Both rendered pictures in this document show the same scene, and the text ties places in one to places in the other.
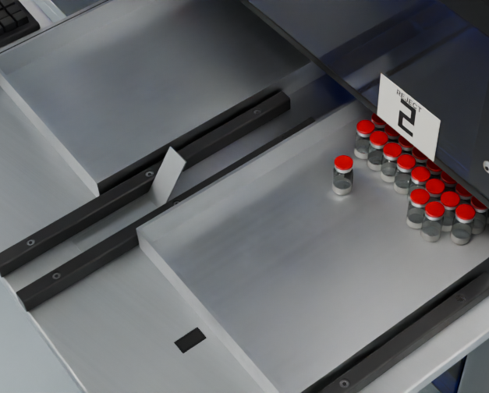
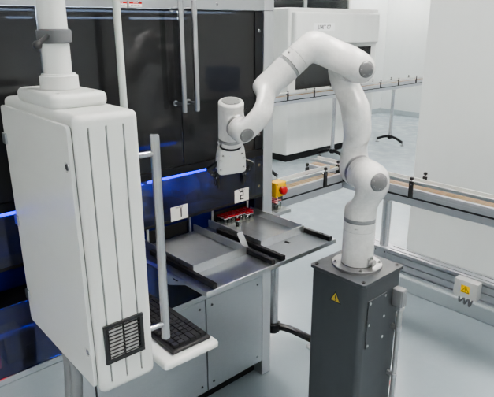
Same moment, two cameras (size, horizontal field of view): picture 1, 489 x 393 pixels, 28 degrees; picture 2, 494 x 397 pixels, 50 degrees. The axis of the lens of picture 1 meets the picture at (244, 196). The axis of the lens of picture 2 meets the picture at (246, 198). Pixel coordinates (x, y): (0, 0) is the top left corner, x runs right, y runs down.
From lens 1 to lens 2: 2.28 m
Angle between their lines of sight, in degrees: 81
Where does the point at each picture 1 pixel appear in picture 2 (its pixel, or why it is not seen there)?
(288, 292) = (270, 233)
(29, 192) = (243, 264)
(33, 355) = not seen: outside the picture
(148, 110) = (209, 250)
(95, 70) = (191, 259)
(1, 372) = not seen: outside the picture
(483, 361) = not seen: hidden behind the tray
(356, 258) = (259, 227)
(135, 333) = (287, 247)
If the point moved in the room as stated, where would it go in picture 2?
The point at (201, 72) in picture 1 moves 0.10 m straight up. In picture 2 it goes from (193, 245) to (192, 222)
